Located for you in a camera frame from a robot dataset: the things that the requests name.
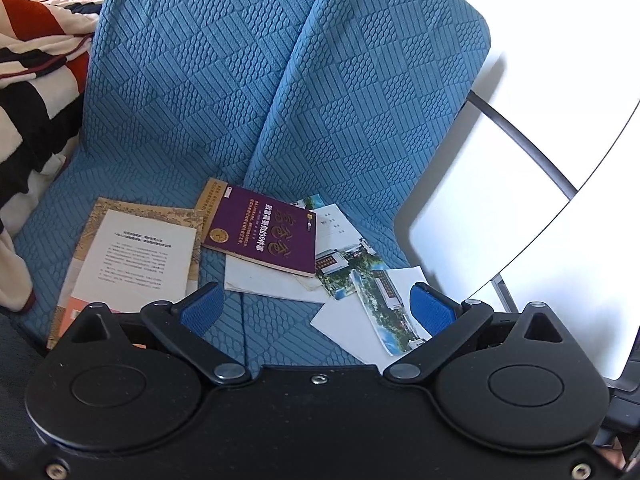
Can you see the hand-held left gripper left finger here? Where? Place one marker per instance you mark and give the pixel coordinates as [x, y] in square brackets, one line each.
[202, 307]

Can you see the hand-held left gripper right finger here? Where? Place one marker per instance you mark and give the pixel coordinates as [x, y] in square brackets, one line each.
[432, 310]

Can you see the building photo booklet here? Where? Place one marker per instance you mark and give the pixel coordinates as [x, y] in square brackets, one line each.
[385, 305]

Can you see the white envelope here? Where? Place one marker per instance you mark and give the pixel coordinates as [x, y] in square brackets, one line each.
[260, 280]

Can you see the white printed sheet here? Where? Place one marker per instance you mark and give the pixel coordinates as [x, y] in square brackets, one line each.
[135, 255]

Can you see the landscape photo card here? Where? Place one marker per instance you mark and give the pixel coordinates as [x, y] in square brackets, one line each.
[350, 270]

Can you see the white paper sheet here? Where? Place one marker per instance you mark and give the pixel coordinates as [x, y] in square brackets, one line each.
[340, 325]

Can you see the purple book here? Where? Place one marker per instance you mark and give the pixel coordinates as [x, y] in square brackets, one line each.
[260, 232]

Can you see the thin tan booklet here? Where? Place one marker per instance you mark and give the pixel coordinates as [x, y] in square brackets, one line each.
[207, 210]

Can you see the landscape painting cover book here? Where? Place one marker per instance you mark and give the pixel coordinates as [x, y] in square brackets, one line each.
[150, 212]

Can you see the pink book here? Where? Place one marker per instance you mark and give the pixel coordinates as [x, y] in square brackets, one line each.
[70, 310]

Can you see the person's right hand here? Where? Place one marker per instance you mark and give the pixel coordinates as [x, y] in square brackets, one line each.
[612, 455]

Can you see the blue quilted floor chair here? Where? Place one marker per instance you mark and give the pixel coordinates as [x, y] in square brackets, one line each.
[190, 60]
[375, 110]

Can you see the red black striped blanket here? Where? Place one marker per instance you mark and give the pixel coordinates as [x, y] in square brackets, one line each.
[35, 110]

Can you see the dark grey wall strip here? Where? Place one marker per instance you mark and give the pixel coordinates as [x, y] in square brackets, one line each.
[506, 292]
[520, 137]

